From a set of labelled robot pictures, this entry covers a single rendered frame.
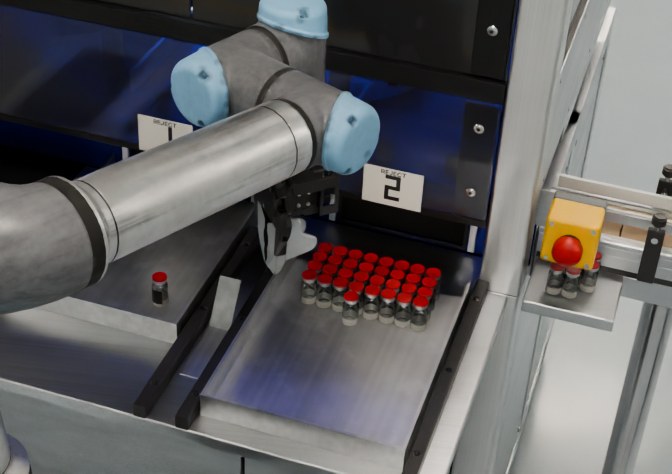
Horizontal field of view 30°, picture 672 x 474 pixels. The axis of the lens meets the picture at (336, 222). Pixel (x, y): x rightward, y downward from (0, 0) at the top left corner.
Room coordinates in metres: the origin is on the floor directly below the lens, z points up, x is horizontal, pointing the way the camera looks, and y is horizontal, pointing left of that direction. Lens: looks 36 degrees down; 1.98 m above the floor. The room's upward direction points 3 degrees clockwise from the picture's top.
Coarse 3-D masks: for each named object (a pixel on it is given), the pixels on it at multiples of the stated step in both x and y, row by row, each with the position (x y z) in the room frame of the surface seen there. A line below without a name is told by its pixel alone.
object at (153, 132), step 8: (144, 120) 1.53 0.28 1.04; (152, 120) 1.53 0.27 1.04; (160, 120) 1.53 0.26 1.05; (168, 120) 1.52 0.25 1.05; (144, 128) 1.53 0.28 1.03; (152, 128) 1.53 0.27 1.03; (160, 128) 1.53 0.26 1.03; (176, 128) 1.52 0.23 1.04; (184, 128) 1.52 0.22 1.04; (192, 128) 1.51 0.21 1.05; (144, 136) 1.53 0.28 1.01; (152, 136) 1.53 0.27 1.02; (160, 136) 1.53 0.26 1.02; (176, 136) 1.52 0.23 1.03; (144, 144) 1.53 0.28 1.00; (152, 144) 1.53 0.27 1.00; (160, 144) 1.53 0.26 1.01
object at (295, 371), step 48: (288, 288) 1.37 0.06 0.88; (240, 336) 1.23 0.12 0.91; (288, 336) 1.27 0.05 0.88; (336, 336) 1.27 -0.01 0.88; (384, 336) 1.28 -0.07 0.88; (432, 336) 1.28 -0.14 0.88; (240, 384) 1.17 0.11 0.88; (288, 384) 1.17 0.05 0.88; (336, 384) 1.18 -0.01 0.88; (384, 384) 1.18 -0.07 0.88; (432, 384) 1.17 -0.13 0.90; (288, 432) 1.08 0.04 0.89; (336, 432) 1.06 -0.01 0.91; (384, 432) 1.10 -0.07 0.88
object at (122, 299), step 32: (192, 224) 1.51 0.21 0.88; (224, 224) 1.51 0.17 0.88; (256, 224) 1.52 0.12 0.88; (128, 256) 1.42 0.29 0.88; (160, 256) 1.43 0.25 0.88; (192, 256) 1.43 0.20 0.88; (224, 256) 1.40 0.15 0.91; (96, 288) 1.34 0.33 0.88; (128, 288) 1.35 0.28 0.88; (192, 288) 1.36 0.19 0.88; (96, 320) 1.27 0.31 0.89; (128, 320) 1.26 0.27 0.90; (160, 320) 1.25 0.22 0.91
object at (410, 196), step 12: (372, 168) 1.44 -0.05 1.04; (384, 168) 1.43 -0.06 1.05; (372, 180) 1.44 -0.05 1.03; (384, 180) 1.43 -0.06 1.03; (408, 180) 1.42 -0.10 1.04; (420, 180) 1.42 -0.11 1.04; (372, 192) 1.44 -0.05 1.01; (396, 192) 1.43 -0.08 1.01; (408, 192) 1.42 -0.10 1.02; (420, 192) 1.42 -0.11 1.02; (396, 204) 1.43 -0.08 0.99; (408, 204) 1.42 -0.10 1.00; (420, 204) 1.42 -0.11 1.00
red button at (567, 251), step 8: (560, 240) 1.34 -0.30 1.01; (568, 240) 1.34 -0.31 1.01; (576, 240) 1.34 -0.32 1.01; (552, 248) 1.34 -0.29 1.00; (560, 248) 1.33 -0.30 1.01; (568, 248) 1.33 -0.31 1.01; (576, 248) 1.33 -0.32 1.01; (552, 256) 1.34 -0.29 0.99; (560, 256) 1.33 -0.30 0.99; (568, 256) 1.33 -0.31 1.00; (576, 256) 1.32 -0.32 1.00; (560, 264) 1.33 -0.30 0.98; (568, 264) 1.33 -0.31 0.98
